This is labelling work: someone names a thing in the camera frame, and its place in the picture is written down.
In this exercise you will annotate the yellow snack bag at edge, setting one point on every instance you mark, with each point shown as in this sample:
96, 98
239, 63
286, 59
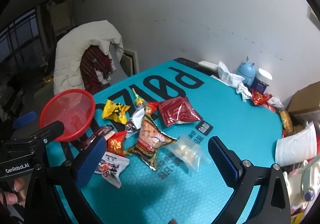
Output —
286, 121

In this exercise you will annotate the white black snack packet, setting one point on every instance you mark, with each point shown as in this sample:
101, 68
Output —
134, 123

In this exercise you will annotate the dark brown snack packet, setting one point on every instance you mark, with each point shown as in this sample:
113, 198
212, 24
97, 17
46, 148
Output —
105, 131

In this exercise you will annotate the dark blue white-lid jar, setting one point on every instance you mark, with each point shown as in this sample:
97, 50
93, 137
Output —
261, 81

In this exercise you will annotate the small red cartoon packet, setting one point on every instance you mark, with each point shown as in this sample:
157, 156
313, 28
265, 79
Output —
151, 107

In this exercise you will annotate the small red snack packet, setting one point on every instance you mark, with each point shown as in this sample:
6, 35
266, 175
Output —
115, 144

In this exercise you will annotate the white peanut snack packet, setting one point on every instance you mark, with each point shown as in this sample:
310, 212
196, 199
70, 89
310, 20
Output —
111, 166

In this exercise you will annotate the crumpled white tissue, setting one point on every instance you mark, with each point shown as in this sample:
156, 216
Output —
233, 80

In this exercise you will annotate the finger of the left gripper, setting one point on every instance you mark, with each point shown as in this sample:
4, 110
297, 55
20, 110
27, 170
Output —
46, 135

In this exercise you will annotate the yellow snack packet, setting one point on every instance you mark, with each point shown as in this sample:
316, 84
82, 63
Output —
115, 112

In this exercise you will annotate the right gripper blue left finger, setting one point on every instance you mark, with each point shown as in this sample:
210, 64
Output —
87, 161

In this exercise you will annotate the red candy wrapper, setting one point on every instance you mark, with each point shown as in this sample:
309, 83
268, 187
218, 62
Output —
259, 99

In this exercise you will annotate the red mesh basket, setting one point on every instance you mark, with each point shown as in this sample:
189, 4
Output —
75, 108

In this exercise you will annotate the gold cereal snack bag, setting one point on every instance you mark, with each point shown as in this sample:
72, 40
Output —
150, 140

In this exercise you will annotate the large red snack bag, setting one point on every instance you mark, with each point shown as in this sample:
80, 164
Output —
178, 111

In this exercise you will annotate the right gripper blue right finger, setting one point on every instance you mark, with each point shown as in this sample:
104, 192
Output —
227, 162

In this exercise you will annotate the white remote control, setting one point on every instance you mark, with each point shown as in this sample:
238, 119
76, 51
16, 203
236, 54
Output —
208, 65

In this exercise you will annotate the yellow lollipop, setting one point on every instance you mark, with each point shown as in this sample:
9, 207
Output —
139, 101

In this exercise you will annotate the white quilted jacket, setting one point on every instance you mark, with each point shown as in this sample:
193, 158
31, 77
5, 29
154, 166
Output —
72, 46

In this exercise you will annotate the clear plastic candy bag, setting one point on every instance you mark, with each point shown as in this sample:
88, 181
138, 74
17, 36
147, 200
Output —
189, 152

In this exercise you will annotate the blue deer humidifier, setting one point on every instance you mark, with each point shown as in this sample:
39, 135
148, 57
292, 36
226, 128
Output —
247, 70

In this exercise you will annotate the person's left hand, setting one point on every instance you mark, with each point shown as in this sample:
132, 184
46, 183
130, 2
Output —
18, 195

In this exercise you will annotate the cardboard box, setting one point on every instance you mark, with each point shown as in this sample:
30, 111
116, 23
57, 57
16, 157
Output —
305, 100

